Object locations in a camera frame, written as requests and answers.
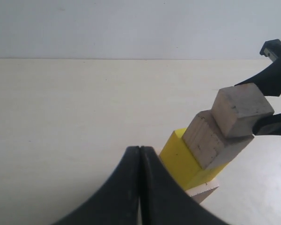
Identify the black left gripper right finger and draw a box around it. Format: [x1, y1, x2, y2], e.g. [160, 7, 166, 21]
[139, 146, 226, 225]

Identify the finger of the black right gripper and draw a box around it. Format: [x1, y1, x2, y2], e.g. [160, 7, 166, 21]
[234, 40, 281, 97]
[252, 113, 281, 136]

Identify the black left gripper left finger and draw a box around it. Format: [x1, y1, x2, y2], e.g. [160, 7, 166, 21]
[55, 146, 141, 225]

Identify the large wooden cube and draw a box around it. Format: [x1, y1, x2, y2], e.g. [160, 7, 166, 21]
[154, 150, 220, 204]

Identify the small wooden cube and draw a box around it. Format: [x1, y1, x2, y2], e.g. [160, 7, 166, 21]
[211, 83, 274, 138]

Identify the yellow cube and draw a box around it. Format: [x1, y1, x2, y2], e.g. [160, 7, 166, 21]
[159, 128, 228, 190]

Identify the medium wooden cube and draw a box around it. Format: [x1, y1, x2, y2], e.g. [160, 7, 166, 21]
[182, 110, 254, 169]

